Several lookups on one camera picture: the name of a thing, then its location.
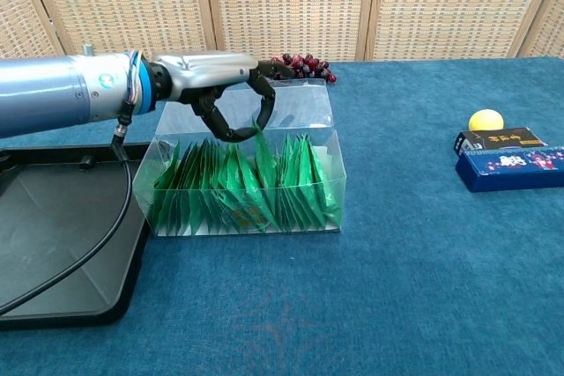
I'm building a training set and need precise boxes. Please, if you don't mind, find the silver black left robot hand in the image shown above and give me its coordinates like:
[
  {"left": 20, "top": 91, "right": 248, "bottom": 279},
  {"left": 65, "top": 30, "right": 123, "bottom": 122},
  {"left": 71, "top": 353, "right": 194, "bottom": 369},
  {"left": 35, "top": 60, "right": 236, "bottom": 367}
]
[{"left": 148, "top": 50, "right": 294, "bottom": 144}]

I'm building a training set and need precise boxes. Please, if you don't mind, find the black plastic tray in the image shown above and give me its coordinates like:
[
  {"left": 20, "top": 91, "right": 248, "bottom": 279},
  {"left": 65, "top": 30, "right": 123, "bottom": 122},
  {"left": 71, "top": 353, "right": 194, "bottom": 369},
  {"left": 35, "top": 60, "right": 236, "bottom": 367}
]
[{"left": 0, "top": 142, "right": 152, "bottom": 332}]

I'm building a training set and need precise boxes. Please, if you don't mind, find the clear plastic box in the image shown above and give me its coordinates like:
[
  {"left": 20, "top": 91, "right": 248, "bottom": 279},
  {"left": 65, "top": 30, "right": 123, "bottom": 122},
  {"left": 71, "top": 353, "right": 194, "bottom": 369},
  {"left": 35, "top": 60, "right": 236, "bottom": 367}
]
[{"left": 131, "top": 77, "right": 346, "bottom": 239}]

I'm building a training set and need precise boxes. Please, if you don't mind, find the black box gold print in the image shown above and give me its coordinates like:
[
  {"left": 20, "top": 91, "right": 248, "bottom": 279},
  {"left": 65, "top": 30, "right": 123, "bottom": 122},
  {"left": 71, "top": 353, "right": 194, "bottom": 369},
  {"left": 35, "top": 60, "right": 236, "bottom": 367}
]
[{"left": 452, "top": 126, "right": 549, "bottom": 158}]

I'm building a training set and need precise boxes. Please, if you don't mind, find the dark blue long box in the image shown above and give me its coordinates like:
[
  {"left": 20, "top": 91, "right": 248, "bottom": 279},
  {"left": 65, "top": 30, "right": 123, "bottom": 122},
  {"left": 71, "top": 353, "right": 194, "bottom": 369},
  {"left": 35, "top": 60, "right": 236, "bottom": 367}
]
[{"left": 455, "top": 145, "right": 564, "bottom": 194}]

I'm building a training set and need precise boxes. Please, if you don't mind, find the red grape bunch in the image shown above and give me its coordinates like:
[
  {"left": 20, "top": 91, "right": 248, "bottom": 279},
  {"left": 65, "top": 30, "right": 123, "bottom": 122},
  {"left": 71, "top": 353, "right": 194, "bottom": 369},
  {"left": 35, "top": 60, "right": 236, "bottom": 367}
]
[{"left": 271, "top": 53, "right": 338, "bottom": 85}]

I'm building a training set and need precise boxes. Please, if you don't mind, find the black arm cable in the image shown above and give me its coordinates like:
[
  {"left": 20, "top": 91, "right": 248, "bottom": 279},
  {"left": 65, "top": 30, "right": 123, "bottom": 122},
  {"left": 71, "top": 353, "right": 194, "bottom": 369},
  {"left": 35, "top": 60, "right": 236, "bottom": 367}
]
[{"left": 0, "top": 120, "right": 133, "bottom": 316}]

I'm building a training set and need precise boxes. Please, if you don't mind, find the yellow ball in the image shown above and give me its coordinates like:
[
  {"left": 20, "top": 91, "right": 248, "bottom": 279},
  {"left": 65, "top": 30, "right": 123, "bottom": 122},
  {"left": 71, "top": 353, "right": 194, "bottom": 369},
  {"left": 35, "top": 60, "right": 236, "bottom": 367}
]
[{"left": 468, "top": 108, "right": 505, "bottom": 132}]

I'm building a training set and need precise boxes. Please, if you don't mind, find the blue tablecloth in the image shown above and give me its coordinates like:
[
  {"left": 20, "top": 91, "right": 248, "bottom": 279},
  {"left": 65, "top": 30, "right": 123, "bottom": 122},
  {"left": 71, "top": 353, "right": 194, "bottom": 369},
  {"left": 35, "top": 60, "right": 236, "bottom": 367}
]
[{"left": 0, "top": 56, "right": 564, "bottom": 376}]

